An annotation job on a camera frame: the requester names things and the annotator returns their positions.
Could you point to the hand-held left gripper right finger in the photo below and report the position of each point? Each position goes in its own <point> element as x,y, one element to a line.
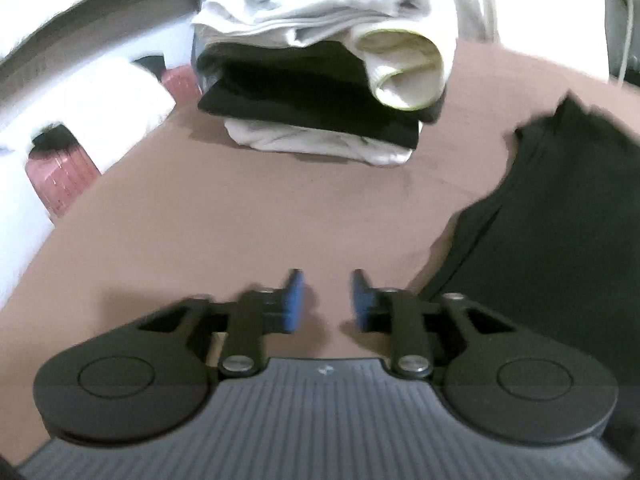
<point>362,305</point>

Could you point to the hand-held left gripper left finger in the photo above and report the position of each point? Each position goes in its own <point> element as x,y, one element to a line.
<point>295,302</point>

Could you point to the black garment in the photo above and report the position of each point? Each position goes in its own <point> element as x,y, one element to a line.
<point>550,235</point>
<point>310,100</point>

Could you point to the white folded shirt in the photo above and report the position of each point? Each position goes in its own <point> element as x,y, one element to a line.
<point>320,145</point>

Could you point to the black folded garment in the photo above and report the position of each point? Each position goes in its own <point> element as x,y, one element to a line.
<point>310,100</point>

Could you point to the cream rolled garment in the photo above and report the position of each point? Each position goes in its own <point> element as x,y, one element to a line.
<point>405,75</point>

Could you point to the white bedding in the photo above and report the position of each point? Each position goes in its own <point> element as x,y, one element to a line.
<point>100,105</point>

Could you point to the white folded garment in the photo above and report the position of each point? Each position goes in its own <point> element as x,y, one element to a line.
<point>300,5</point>

